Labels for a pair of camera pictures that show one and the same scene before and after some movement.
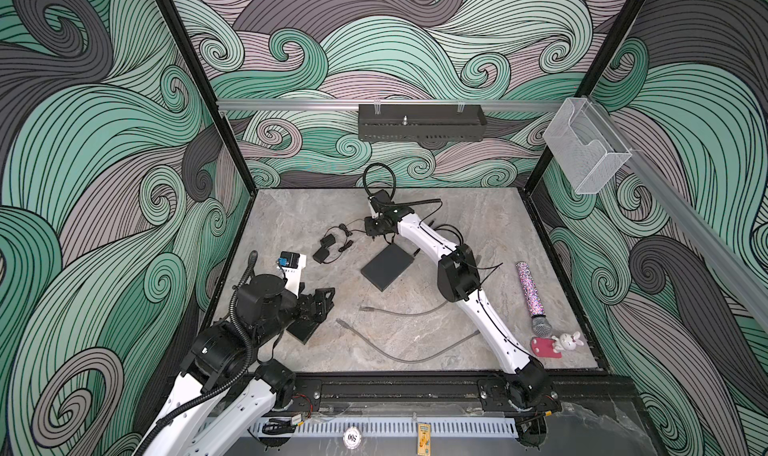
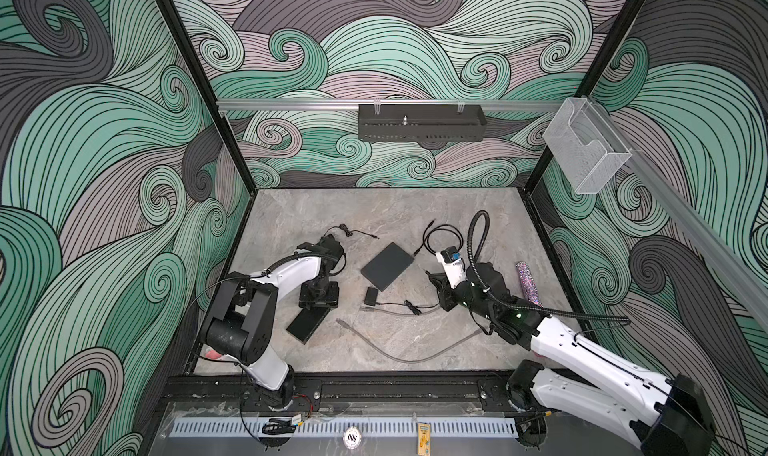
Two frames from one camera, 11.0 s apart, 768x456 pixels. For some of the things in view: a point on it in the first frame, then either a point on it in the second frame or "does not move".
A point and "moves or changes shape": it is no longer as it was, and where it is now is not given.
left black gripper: (321, 306) to (331, 301)
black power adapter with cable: (322, 254) moves or changes shape
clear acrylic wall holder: (586, 148) does not move
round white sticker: (352, 438) does not move
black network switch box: (302, 329) does not move
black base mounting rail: (571, 394) does not move
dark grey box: (387, 266) does not move
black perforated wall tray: (422, 123) does not move
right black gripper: (367, 226) to (446, 291)
